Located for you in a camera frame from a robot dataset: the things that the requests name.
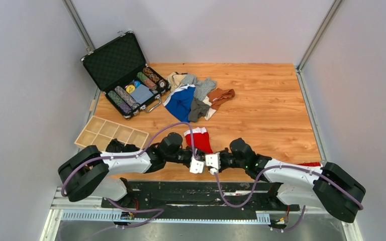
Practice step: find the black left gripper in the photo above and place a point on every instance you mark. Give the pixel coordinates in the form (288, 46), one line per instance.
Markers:
(191, 155)

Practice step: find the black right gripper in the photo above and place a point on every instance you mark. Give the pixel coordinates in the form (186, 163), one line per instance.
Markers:
(225, 151)

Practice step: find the red underwear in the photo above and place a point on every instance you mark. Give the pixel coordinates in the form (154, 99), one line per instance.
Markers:
(201, 139)

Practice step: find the black pinstriped underwear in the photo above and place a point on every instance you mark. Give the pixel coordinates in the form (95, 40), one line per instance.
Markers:
(115, 146)

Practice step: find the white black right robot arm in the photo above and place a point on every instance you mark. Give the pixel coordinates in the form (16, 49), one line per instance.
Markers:
(325, 186)

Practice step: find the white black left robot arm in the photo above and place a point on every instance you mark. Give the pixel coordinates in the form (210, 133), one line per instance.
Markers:
(90, 171)

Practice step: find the grey-green underwear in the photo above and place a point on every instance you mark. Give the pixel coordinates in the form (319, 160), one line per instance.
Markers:
(198, 109)

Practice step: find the blue underwear white waistband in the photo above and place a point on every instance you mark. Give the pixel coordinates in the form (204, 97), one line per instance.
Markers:
(178, 103)

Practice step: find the rolled black underwear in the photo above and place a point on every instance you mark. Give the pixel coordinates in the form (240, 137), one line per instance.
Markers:
(130, 148)

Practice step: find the brown underwear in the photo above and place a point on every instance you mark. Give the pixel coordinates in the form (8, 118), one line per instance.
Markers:
(219, 96)

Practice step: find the grey striped underwear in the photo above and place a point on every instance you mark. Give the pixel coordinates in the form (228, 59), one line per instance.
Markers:
(202, 87)

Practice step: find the beige underwear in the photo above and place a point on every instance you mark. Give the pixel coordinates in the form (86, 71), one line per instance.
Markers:
(174, 79)

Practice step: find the red glitter lint roller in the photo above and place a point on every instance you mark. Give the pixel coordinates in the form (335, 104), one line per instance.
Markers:
(311, 164)

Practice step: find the wooden compartment tray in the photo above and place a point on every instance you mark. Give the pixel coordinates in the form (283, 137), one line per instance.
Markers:
(99, 132)

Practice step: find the black aluminium poker chip case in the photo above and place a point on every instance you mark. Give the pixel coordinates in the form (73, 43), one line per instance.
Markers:
(120, 70)

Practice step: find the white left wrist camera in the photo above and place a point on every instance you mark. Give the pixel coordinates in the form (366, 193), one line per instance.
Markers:
(196, 166)

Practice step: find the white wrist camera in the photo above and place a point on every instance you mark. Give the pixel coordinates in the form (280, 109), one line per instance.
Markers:
(196, 166)
(213, 162)

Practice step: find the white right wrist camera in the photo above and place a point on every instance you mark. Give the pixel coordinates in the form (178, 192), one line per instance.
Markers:
(213, 162)

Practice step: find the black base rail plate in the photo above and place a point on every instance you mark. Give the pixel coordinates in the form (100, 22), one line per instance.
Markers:
(200, 200)

